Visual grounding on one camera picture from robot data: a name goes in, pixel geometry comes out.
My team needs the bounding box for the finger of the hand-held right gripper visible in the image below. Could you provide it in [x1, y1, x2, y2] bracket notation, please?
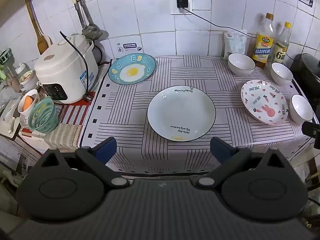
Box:
[301, 121, 320, 143]

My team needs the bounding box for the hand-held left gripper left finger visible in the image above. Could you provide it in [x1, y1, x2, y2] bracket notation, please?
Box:
[37, 137, 130, 188]

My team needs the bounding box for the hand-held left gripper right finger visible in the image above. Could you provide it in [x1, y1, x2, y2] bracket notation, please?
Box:
[195, 137, 288, 188]

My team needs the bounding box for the white bowl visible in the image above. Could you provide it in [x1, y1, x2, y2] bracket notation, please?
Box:
[271, 62, 294, 85]
[289, 94, 314, 124]
[227, 53, 256, 77]

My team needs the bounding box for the pink rabbit print plate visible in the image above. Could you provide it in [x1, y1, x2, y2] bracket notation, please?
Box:
[240, 79, 289, 126]

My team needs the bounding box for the white plate with black rim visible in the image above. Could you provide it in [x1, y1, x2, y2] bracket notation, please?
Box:
[147, 86, 216, 142]

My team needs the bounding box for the blue fried egg plate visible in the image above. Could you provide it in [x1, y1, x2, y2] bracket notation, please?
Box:
[108, 53, 157, 85]

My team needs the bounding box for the white striped tablecloth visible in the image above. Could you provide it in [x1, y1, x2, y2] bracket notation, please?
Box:
[80, 55, 318, 175]

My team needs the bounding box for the beige striped towel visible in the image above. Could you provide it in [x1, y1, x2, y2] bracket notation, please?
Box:
[21, 122, 84, 153]

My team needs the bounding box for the red striped cloth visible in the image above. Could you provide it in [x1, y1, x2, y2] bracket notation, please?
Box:
[54, 91, 97, 125]

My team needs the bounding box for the black wok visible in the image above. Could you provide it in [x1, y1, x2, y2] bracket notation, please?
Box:
[290, 52, 320, 93]

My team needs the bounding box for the green plastic basket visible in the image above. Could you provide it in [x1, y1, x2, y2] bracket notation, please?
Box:
[28, 96, 60, 133]

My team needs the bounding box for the clear vinegar bottle yellow cap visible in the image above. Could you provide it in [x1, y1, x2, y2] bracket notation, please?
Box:
[271, 22, 292, 65]

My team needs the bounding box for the white cup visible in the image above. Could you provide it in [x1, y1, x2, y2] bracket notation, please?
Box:
[17, 89, 40, 128]

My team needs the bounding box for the orange carrot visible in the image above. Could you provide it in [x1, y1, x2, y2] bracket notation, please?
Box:
[23, 96, 34, 110]

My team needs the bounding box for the white rice cooker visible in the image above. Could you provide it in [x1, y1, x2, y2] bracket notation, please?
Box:
[34, 34, 99, 104]

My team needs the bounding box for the yellow label oil bottle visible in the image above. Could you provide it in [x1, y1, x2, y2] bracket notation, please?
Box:
[252, 12, 275, 68]

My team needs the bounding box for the white plastic packet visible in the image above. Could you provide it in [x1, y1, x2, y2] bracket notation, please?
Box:
[223, 30, 248, 61]

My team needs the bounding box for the small food bowl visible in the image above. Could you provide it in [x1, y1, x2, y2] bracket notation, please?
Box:
[19, 70, 37, 87]

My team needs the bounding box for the grey cloth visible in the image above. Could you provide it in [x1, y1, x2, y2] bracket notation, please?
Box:
[82, 26, 109, 41]

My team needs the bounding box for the wooden spatula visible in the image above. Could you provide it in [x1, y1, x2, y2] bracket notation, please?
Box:
[25, 0, 52, 55]

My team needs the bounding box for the metal hanging ladle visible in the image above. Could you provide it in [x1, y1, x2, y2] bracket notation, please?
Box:
[74, 0, 100, 34]

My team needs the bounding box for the black rice cooker power cord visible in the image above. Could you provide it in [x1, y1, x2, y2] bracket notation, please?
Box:
[59, 31, 93, 102]

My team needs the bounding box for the black cable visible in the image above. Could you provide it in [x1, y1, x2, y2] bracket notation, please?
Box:
[182, 7, 258, 38]

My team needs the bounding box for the white wall socket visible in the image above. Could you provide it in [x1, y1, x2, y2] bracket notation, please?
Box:
[169, 0, 193, 15]

